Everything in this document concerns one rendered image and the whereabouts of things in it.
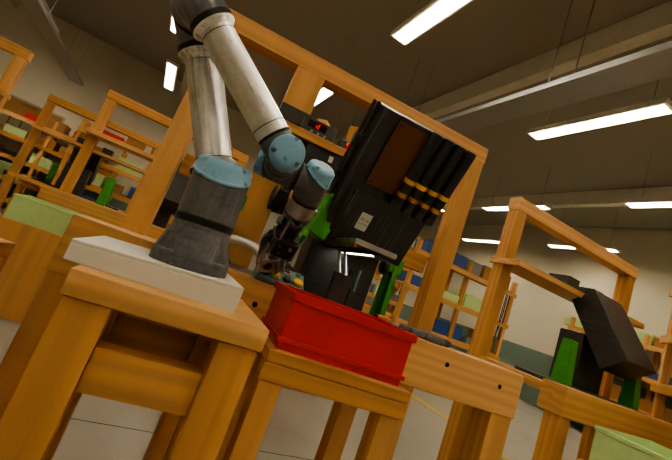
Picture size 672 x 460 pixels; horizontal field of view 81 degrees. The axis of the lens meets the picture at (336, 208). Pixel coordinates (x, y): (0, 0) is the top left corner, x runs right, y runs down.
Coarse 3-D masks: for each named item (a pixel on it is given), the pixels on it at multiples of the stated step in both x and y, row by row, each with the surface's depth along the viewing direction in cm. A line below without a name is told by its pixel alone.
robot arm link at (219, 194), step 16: (208, 160) 77; (224, 160) 78; (192, 176) 78; (208, 176) 76; (224, 176) 76; (240, 176) 78; (192, 192) 76; (208, 192) 75; (224, 192) 76; (240, 192) 79; (192, 208) 75; (208, 208) 75; (224, 208) 76; (240, 208) 81; (224, 224) 77
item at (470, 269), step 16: (416, 240) 692; (464, 256) 686; (464, 272) 675; (480, 272) 705; (416, 288) 632; (464, 288) 680; (512, 288) 733; (400, 304) 623; (448, 304) 659; (464, 304) 685; (480, 304) 698; (400, 320) 623; (448, 336) 664; (464, 336) 694; (496, 352) 709
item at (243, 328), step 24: (72, 288) 58; (96, 288) 59; (120, 288) 60; (144, 288) 63; (144, 312) 61; (168, 312) 62; (192, 312) 64; (216, 312) 66; (240, 312) 76; (216, 336) 65; (240, 336) 66; (264, 336) 68
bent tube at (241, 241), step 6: (234, 240) 119; (240, 240) 120; (246, 240) 120; (246, 246) 120; (252, 246) 119; (258, 246) 119; (264, 258) 114; (258, 264) 111; (264, 264) 112; (270, 264) 114; (276, 264) 114; (258, 270) 112; (264, 270) 113; (270, 270) 114
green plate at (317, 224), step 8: (328, 200) 145; (320, 208) 144; (328, 208) 146; (320, 216) 144; (312, 224) 142; (320, 224) 144; (328, 224) 145; (312, 232) 143; (320, 232) 144; (328, 232) 145; (320, 240) 147
